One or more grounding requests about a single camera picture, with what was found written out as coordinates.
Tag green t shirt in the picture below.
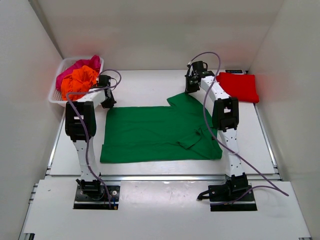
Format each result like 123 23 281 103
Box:
100 93 223 164

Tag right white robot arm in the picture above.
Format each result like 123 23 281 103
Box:
185 61 249 201

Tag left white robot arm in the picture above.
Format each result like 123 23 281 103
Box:
65 75 118 202

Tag orange t shirt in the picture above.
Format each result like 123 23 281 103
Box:
61 65 99 101

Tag small black device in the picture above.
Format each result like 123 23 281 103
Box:
225 69 243 74

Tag pink t shirt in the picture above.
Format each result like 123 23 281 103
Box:
55 55 104 92

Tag folded red t shirt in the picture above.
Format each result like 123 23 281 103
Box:
216 72 260 104

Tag white plastic basket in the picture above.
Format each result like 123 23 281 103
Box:
48 60 98 107

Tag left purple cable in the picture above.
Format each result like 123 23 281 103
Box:
65 69 123 210

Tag purple cable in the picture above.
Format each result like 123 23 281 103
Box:
65 69 123 210
185 51 290 206

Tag aluminium rail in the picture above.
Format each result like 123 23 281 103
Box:
101 175 225 182

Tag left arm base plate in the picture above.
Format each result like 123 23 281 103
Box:
73 180 121 211

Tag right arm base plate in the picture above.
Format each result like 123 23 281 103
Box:
196 184 258 212

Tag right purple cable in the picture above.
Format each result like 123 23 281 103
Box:
185 51 290 206

